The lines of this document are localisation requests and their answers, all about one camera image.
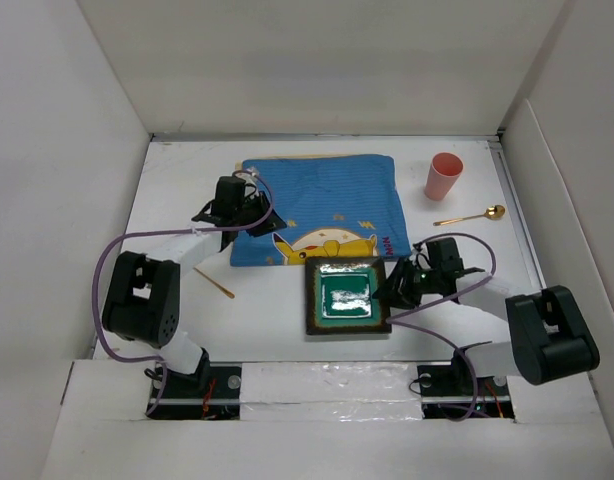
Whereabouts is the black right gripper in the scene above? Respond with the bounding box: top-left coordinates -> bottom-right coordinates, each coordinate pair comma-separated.
372,256 -> 441,310

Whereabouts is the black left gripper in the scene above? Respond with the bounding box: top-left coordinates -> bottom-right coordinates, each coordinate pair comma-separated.
233,190 -> 284,237

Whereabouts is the square green black plate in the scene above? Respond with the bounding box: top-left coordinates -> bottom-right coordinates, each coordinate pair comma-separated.
304,257 -> 392,336

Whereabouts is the blue pikachu cloth napkin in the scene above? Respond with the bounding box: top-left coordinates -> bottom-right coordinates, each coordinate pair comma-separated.
230,154 -> 410,267

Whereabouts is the gold fork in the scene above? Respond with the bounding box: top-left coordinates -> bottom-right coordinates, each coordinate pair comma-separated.
194,267 -> 235,299

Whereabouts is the pink plastic cup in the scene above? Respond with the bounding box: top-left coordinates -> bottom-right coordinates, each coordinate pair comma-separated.
424,152 -> 464,201

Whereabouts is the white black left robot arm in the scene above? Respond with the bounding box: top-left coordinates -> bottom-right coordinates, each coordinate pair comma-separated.
92,168 -> 286,397

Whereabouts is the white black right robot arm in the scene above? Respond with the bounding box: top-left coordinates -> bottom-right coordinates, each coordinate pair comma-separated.
373,234 -> 601,394

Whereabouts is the gold spoon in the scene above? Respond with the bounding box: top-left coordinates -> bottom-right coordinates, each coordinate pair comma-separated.
433,204 -> 506,227

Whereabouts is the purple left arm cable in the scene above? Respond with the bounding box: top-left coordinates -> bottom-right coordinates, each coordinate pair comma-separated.
90,169 -> 276,416

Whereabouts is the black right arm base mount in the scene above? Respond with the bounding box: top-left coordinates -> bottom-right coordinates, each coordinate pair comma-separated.
408,341 -> 518,420

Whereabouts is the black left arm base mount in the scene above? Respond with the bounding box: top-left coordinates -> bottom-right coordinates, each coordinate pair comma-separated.
144,352 -> 242,421

